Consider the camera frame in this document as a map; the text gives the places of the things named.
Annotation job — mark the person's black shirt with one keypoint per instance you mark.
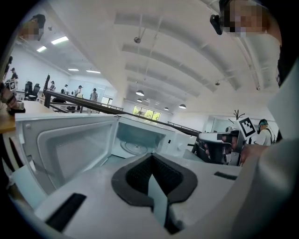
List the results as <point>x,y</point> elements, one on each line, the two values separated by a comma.
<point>287,65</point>

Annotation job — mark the black head-worn camera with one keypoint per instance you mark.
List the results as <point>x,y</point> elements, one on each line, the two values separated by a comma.
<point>216,23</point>

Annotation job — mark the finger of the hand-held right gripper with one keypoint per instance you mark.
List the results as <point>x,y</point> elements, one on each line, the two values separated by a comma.
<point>209,136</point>

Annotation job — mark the white microwave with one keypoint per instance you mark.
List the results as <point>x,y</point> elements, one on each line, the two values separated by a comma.
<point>70,144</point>

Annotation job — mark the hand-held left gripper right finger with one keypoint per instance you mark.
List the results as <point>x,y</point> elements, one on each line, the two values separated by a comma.
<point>205,182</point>

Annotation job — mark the person's right forearm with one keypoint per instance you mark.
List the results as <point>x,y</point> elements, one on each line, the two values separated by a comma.
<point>252,154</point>

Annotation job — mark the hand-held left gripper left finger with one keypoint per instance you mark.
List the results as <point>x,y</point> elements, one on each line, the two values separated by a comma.
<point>105,186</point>

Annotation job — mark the grey ceiling spotlight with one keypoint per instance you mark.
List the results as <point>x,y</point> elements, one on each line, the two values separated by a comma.
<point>217,82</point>
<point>137,39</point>

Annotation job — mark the person's head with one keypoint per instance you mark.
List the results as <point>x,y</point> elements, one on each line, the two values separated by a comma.
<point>247,16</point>

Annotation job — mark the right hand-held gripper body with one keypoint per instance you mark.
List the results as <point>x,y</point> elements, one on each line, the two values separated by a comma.
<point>246,127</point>

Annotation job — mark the wooden desk white legs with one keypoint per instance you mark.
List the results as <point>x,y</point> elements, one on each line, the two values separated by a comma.
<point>7,123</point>

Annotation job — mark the black coat rack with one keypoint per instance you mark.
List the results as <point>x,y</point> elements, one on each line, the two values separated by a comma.
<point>237,114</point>

